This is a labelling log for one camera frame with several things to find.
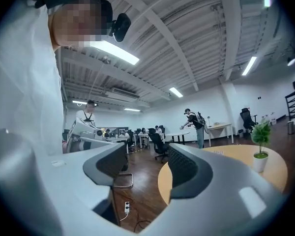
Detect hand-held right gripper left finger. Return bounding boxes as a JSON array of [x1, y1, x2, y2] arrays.
[[0, 128, 138, 236]]

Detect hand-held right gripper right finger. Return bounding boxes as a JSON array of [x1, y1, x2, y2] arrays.
[[140, 143, 293, 236]]

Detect round wooden table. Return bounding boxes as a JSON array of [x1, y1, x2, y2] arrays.
[[157, 145, 289, 206]]

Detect green plant in white pot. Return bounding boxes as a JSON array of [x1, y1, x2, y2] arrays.
[[250, 118, 271, 174]]

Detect white rectangular table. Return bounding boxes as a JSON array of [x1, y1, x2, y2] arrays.
[[207, 122, 235, 144]]

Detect round white table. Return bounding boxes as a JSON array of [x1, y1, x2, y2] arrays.
[[165, 131, 190, 144]]

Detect black high-back office chair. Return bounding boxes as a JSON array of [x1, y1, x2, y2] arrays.
[[239, 107, 259, 135]]

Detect ceiling air conditioner unit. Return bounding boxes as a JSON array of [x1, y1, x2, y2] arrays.
[[105, 87, 141, 103]]

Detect person's head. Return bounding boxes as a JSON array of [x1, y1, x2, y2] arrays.
[[48, 0, 114, 53]]

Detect chrome chair base frame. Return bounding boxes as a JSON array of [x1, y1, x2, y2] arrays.
[[112, 172, 134, 189]]

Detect black head-worn camera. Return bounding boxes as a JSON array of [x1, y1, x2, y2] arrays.
[[109, 12, 132, 43]]

